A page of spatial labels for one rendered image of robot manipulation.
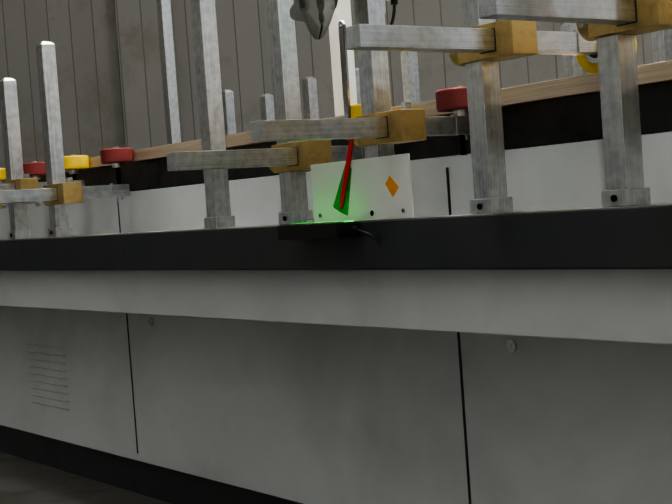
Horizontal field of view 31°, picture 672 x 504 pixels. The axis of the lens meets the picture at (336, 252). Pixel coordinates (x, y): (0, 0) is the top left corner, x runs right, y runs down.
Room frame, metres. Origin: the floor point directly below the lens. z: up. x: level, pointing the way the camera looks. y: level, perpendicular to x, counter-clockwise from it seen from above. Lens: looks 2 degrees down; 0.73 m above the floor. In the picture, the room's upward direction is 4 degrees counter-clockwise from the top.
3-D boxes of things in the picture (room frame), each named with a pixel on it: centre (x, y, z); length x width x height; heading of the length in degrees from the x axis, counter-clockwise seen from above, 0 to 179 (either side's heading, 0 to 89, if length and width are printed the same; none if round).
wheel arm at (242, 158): (2.15, 0.08, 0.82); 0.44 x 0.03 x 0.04; 127
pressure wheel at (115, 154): (3.06, 0.53, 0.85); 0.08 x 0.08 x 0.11
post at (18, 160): (3.21, 0.82, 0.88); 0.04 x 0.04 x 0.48; 37
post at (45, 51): (3.01, 0.67, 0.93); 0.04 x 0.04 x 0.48; 37
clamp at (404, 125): (1.99, -0.10, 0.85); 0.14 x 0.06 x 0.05; 37
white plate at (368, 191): (2.02, -0.04, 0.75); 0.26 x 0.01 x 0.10; 37
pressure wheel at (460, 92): (2.06, -0.22, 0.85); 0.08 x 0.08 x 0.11
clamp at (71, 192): (2.99, 0.65, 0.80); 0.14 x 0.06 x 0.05; 37
